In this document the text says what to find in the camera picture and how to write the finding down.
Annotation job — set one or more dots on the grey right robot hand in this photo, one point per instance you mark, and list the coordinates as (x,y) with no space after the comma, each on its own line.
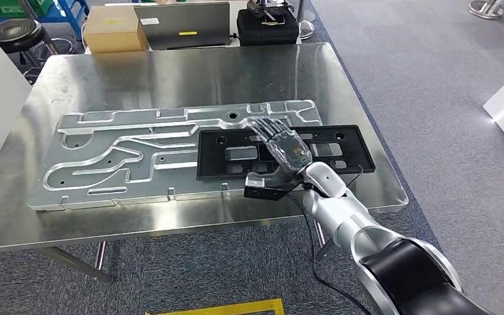
(284,145)

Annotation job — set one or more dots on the black plastic panel part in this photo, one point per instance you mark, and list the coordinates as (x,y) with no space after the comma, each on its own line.
(360,152)

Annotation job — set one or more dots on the stainless steel workbench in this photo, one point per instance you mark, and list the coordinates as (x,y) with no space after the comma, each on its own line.
(147,74)

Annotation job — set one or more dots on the blue shelf cart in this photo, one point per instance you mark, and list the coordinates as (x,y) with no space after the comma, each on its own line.
(71,13)

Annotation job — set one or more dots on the black carrying case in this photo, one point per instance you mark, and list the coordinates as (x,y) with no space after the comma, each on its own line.
(267,32)

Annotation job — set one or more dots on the grooved aluminium fixture plate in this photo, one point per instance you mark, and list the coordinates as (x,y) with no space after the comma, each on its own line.
(169,182)

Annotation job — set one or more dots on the black metal device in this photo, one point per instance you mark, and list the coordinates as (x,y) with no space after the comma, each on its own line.
(269,8)

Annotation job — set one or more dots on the white desk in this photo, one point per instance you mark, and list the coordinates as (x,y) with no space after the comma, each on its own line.
(233,17)

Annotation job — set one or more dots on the grey laptop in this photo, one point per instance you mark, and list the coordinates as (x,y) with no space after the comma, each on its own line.
(182,24)

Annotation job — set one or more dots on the yellow floor tape square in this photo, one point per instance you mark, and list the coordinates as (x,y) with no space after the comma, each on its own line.
(234,308)

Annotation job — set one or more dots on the brown cardboard box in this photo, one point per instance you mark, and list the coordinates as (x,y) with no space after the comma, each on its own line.
(113,30)

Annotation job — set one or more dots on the chrome stanchion base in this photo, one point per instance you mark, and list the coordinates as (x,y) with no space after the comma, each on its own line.
(487,9)

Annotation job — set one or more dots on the black round stool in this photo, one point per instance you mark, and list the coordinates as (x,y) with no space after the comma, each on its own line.
(15,32)

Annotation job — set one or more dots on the green plastic crate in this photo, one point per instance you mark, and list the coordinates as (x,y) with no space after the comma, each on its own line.
(4,6)

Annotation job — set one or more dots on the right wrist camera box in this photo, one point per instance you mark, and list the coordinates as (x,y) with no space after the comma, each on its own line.
(263,187)

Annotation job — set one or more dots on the chrome stanchion post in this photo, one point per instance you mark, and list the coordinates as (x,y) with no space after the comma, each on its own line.
(306,28)

